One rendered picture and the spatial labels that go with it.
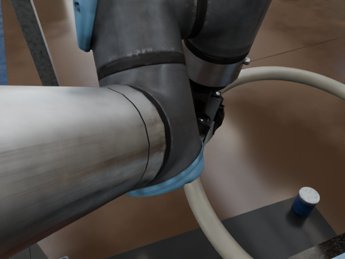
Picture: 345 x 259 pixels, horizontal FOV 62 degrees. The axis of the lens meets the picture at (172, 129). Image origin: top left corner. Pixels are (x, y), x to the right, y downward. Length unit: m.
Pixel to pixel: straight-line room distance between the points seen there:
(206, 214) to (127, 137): 0.28
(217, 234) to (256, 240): 1.17
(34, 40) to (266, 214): 1.47
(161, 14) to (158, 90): 0.07
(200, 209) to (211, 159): 1.43
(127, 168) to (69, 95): 0.06
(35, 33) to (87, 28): 1.30
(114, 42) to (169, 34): 0.05
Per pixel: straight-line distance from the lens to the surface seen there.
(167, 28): 0.28
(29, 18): 1.55
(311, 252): 0.81
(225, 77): 0.39
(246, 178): 1.81
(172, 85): 0.26
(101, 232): 1.62
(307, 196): 1.66
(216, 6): 0.31
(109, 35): 0.27
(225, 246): 0.44
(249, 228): 1.62
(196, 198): 0.45
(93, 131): 0.16
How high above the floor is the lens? 1.42
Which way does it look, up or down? 44 degrees down
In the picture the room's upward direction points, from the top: straight up
